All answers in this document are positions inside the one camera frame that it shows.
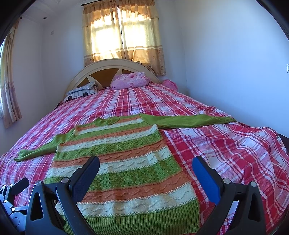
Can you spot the yellow window curtain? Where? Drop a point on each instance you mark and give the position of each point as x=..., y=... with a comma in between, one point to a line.
x=123, y=30

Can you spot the red white plaid bedspread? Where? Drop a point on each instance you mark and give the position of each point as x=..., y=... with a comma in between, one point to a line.
x=236, y=151

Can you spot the cream wooden headboard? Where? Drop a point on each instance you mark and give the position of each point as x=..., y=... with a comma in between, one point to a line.
x=102, y=73

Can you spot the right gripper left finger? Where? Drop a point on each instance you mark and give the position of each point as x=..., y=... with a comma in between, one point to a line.
x=52, y=205

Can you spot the side window curtain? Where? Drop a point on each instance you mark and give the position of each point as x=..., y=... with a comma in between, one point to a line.
x=10, y=110

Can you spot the grey car print pillow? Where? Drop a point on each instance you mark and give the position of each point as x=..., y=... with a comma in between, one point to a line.
x=89, y=89

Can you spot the pink cloth beside bed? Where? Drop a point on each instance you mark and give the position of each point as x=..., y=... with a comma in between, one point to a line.
x=170, y=84

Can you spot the green orange striped knit sweater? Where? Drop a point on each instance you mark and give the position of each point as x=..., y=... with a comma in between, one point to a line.
x=140, y=188

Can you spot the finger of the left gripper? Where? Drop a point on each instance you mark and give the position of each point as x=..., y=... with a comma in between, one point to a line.
x=4, y=193
x=18, y=187

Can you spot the pink floral pillow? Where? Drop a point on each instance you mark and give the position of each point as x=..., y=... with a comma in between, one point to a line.
x=131, y=80

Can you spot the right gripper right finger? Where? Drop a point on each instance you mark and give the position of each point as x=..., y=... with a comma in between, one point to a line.
x=249, y=215

